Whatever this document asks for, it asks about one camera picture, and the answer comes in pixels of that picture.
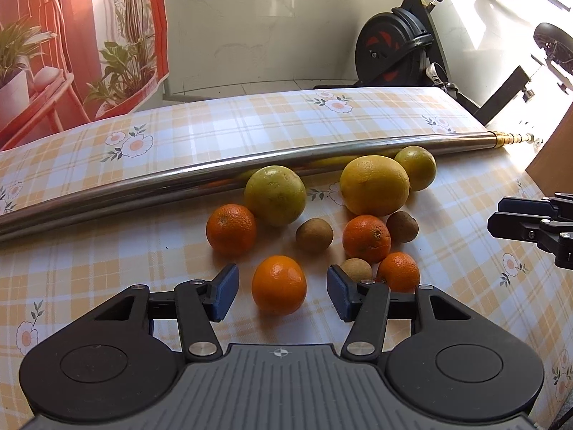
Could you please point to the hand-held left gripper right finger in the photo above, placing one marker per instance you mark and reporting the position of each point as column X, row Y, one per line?
column 338, row 293

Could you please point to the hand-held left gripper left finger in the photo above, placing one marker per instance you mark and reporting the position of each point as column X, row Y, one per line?
column 226, row 291

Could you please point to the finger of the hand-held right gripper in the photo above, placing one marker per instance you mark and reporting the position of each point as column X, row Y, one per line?
column 515, row 226
column 523, row 205

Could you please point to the brown kiwi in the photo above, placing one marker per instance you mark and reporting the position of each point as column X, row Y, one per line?
column 403, row 226
column 314, row 235
column 356, row 271

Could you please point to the orange tangerine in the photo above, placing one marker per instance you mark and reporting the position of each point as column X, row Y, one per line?
column 398, row 273
column 231, row 229
column 366, row 238
column 279, row 284

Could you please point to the greenish yellow grapefruit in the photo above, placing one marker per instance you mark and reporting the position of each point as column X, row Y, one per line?
column 275, row 195

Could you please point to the small green citrus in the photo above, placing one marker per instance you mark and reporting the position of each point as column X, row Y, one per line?
column 418, row 168

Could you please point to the cardboard box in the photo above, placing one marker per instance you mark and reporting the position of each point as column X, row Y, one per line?
column 555, row 161

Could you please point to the long steel pole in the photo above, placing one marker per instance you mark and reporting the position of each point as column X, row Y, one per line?
column 179, row 179

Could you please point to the plaid floral tablecloth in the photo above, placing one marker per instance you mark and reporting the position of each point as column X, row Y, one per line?
column 89, row 268

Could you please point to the black exercise bike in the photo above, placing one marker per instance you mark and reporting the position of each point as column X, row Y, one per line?
column 389, row 45

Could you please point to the printed plant wall curtain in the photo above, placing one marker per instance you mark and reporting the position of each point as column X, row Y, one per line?
column 80, row 45

